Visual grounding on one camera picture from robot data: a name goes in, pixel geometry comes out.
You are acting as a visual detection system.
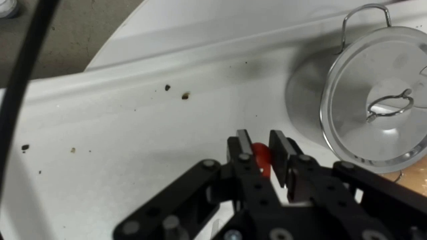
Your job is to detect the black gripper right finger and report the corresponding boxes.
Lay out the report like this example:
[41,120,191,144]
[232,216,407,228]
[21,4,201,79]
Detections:
[268,129,427,240]

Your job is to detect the steel pot with lid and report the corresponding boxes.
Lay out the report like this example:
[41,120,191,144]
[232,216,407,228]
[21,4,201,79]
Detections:
[284,3,427,176]

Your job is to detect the orange handled steel spoon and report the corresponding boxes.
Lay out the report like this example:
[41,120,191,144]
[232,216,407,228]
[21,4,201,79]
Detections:
[251,141,273,180]

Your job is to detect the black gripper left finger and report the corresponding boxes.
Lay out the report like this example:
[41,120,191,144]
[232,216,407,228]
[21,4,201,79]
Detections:
[112,129,277,240]

